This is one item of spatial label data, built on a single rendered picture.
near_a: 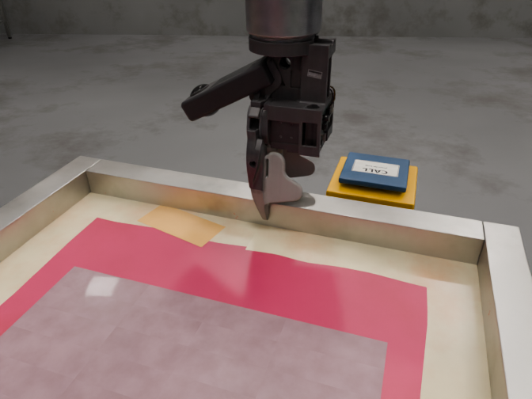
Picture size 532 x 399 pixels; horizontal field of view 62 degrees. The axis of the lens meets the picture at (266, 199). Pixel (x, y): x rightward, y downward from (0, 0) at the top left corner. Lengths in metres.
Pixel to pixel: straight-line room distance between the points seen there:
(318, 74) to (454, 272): 0.26
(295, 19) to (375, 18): 6.47
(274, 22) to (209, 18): 6.44
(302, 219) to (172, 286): 0.17
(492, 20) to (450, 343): 7.02
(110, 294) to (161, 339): 0.09
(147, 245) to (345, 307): 0.24
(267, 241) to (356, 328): 0.16
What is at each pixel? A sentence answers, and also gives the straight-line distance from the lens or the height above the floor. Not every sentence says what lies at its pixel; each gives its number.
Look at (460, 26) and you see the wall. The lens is 7.24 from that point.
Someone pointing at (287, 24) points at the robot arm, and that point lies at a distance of 0.44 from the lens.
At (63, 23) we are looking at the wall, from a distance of 7.52.
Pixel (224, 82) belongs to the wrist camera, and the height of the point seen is 1.15.
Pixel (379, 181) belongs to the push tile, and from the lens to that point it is 0.68.
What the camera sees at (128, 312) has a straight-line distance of 0.47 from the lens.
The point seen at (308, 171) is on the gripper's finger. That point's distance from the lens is 0.56.
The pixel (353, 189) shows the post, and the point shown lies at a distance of 0.69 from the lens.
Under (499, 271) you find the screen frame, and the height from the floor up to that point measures 1.01.
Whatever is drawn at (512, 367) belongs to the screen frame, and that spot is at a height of 1.00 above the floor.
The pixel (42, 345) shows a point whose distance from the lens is 0.47.
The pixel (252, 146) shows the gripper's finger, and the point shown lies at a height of 1.09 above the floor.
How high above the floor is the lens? 1.29
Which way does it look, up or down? 31 degrees down
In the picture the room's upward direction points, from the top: straight up
